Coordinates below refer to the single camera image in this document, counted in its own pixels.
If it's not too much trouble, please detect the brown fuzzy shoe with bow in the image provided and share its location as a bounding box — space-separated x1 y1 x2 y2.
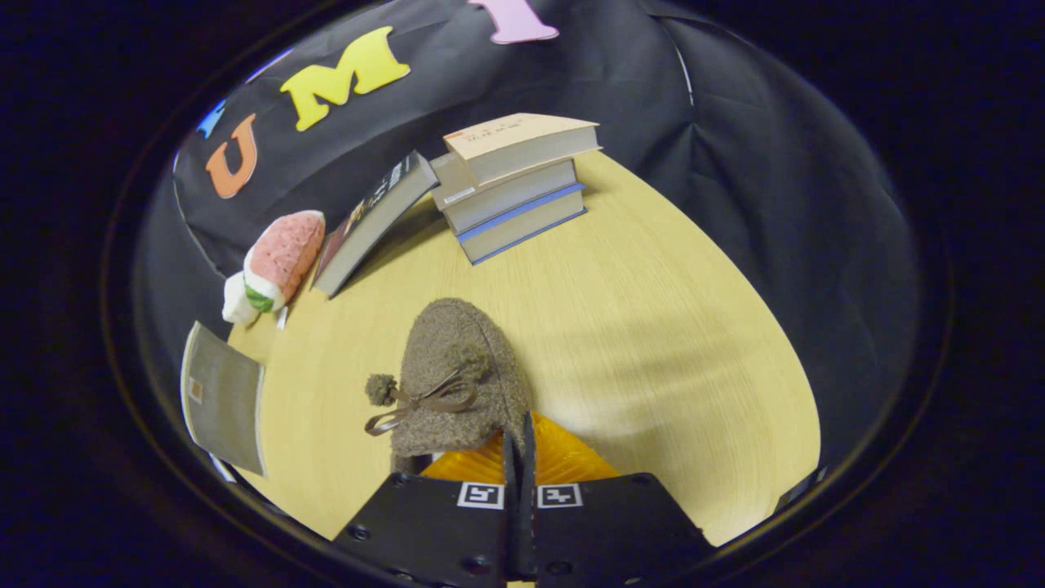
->
365 298 532 476

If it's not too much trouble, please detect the black hardcover book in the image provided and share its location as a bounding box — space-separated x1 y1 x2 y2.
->
312 149 440 300

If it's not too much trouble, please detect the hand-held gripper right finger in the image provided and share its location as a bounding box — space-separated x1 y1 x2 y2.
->
522 411 713 588

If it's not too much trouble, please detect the white plush toy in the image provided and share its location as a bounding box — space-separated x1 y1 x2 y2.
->
222 272 262 326

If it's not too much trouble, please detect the black backdrop cloth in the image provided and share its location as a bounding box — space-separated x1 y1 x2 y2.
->
131 0 927 483

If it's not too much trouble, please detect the watermelon slice plush toy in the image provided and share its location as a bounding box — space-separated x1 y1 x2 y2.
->
243 210 327 330

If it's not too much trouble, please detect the grey fabric storage box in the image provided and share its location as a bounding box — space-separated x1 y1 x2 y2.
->
180 321 267 478

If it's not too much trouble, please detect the tan cover book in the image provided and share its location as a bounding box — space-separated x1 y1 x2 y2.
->
443 113 603 187

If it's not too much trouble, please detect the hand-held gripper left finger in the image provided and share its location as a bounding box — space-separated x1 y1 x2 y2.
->
331 433 525 588

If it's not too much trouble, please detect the blue cover book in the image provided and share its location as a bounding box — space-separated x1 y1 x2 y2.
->
457 183 589 265

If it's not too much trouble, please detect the grey cover book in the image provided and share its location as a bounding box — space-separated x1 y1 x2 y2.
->
429 153 580 236

